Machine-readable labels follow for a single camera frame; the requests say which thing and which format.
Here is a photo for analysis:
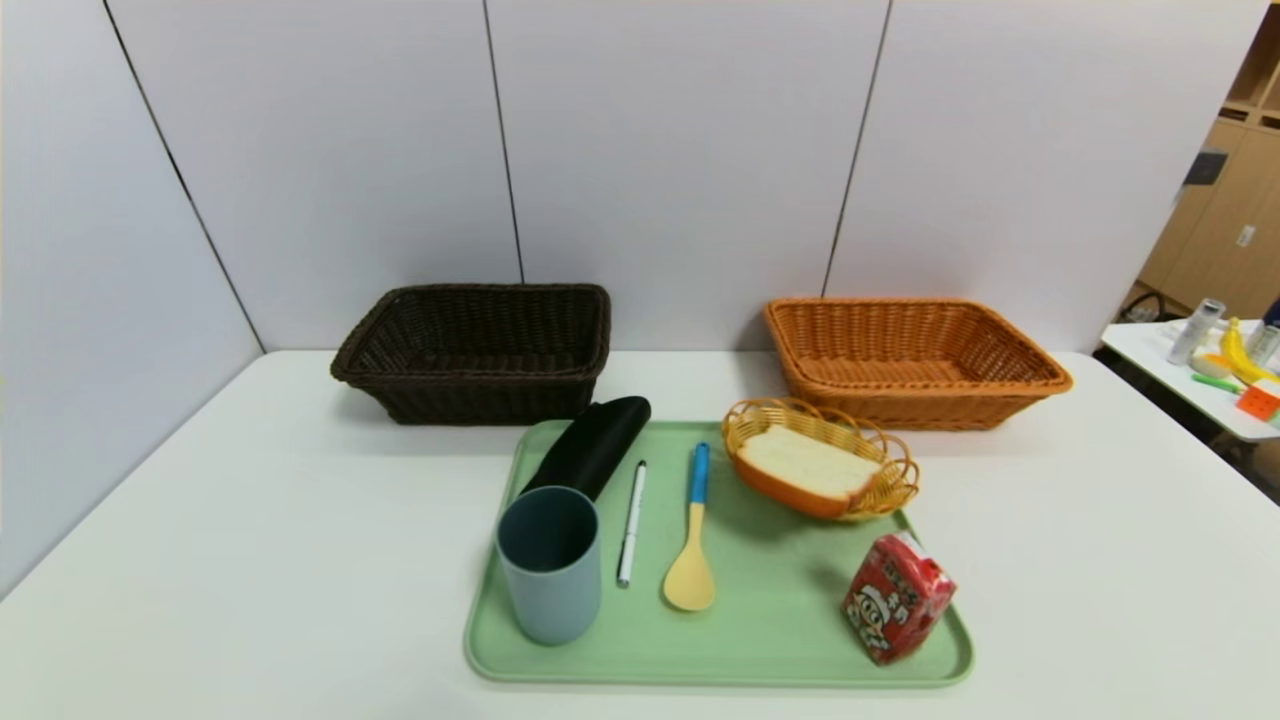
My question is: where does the black soft case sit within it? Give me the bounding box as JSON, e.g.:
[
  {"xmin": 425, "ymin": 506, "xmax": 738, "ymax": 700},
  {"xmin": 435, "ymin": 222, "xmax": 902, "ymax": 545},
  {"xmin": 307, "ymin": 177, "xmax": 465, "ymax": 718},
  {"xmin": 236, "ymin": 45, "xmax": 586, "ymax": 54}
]
[{"xmin": 520, "ymin": 395, "xmax": 652, "ymax": 502}]

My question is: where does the slice of toast bread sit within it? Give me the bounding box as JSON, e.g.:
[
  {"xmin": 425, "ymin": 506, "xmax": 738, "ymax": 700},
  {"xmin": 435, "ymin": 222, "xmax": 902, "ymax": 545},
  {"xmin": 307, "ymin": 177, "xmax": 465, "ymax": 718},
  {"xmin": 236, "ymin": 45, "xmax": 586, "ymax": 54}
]
[{"xmin": 737, "ymin": 425, "xmax": 885, "ymax": 501}]

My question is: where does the blue-grey plastic cup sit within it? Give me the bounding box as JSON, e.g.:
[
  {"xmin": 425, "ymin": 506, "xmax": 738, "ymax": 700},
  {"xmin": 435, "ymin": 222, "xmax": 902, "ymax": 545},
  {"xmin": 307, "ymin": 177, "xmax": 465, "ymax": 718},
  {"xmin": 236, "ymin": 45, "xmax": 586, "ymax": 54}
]
[{"xmin": 495, "ymin": 486, "xmax": 604, "ymax": 647}]

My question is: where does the red milk carton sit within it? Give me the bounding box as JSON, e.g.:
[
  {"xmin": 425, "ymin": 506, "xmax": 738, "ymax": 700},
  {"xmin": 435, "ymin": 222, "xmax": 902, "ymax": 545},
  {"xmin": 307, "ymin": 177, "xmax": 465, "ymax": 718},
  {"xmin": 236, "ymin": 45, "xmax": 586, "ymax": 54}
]
[{"xmin": 842, "ymin": 532, "xmax": 958, "ymax": 667}]

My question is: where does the dark brown wicker basket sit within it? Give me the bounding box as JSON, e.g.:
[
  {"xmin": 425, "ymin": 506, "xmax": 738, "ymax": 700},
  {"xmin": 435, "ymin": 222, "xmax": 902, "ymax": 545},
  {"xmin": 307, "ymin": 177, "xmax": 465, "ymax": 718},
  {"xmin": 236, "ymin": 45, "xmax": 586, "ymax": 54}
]
[{"xmin": 330, "ymin": 283, "xmax": 612, "ymax": 426}]

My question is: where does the orange wicker basket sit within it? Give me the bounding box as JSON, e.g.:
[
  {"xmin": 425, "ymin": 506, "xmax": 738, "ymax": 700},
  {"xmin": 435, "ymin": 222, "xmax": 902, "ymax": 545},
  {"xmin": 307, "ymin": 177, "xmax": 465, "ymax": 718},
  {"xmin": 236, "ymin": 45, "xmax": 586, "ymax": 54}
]
[{"xmin": 765, "ymin": 297, "xmax": 1074, "ymax": 432}]

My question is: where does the small yellow oval wicker basket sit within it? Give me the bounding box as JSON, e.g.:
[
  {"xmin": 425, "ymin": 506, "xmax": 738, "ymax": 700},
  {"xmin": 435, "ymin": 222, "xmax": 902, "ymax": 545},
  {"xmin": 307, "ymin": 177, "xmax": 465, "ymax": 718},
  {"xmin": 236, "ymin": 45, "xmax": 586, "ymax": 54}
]
[{"xmin": 722, "ymin": 397, "xmax": 921, "ymax": 523}]

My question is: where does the white pen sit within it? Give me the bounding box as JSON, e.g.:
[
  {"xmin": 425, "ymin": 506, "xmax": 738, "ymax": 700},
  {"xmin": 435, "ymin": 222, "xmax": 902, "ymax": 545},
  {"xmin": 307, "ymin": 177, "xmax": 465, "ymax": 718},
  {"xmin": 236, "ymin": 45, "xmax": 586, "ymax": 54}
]
[{"xmin": 616, "ymin": 460, "xmax": 648, "ymax": 588}]

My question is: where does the light green plastic tray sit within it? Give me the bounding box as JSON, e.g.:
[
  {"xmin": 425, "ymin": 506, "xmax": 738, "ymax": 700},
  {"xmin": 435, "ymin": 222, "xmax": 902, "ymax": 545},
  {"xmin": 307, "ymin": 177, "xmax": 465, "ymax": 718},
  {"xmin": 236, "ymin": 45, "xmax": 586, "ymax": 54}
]
[{"xmin": 464, "ymin": 418, "xmax": 975, "ymax": 689}]

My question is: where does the white side table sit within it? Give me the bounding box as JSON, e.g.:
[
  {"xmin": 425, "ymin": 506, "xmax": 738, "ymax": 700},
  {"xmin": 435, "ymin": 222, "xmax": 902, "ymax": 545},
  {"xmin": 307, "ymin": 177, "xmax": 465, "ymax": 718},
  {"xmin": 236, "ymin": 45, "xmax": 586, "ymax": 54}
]
[{"xmin": 1101, "ymin": 318, "xmax": 1280, "ymax": 443}]

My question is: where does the clear plastic bottle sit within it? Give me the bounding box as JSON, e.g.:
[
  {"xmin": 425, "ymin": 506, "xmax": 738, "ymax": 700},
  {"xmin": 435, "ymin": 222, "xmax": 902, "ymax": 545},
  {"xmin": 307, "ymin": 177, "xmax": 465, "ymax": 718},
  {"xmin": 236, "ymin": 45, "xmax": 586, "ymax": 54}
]
[{"xmin": 1167, "ymin": 298, "xmax": 1227, "ymax": 367}]

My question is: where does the wooden cabinet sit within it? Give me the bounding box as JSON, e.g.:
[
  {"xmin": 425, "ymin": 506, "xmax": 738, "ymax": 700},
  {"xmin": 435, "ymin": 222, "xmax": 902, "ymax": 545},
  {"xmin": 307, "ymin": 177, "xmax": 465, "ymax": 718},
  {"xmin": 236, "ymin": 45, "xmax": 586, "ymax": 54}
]
[{"xmin": 1137, "ymin": 5, "xmax": 1280, "ymax": 321}]

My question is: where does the yellow banana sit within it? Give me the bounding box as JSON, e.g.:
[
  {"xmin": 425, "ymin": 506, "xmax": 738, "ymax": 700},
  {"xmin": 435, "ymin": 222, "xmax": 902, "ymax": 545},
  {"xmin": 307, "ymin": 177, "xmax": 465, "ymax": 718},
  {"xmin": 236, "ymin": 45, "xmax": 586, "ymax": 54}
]
[{"xmin": 1220, "ymin": 317, "xmax": 1280, "ymax": 385}]

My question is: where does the yellow spoon with blue handle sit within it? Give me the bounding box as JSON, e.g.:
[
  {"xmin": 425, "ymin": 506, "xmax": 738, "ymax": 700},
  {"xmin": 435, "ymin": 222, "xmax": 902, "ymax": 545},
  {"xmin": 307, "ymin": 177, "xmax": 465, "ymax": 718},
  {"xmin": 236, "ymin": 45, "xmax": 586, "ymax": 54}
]
[{"xmin": 662, "ymin": 442, "xmax": 717, "ymax": 613}]

